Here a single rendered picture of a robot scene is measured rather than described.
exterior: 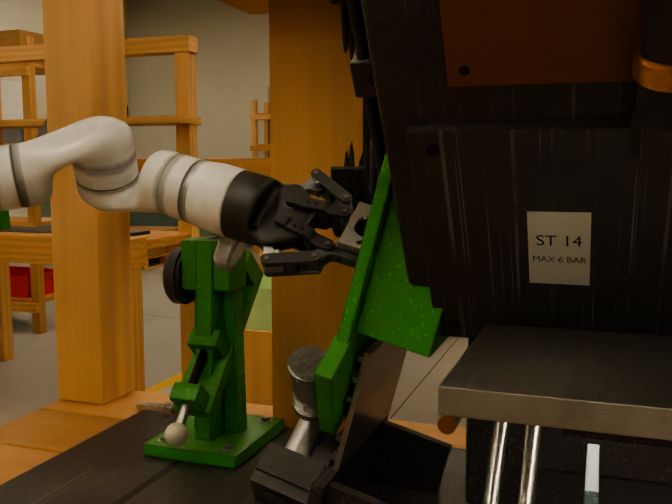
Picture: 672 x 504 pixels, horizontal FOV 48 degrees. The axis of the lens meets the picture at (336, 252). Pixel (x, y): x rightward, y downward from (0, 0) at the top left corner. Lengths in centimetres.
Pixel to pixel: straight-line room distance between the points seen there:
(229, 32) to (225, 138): 160
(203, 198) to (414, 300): 26
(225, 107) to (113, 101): 1079
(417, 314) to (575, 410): 23
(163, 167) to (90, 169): 9
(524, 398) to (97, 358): 92
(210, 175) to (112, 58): 53
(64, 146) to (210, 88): 1136
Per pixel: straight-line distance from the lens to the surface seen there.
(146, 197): 83
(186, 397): 95
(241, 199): 77
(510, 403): 47
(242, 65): 1199
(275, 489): 73
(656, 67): 47
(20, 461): 111
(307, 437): 77
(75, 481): 97
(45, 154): 86
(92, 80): 125
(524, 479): 60
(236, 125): 1196
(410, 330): 66
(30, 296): 626
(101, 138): 85
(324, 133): 106
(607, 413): 46
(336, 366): 66
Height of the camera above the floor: 126
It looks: 6 degrees down
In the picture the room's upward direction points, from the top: straight up
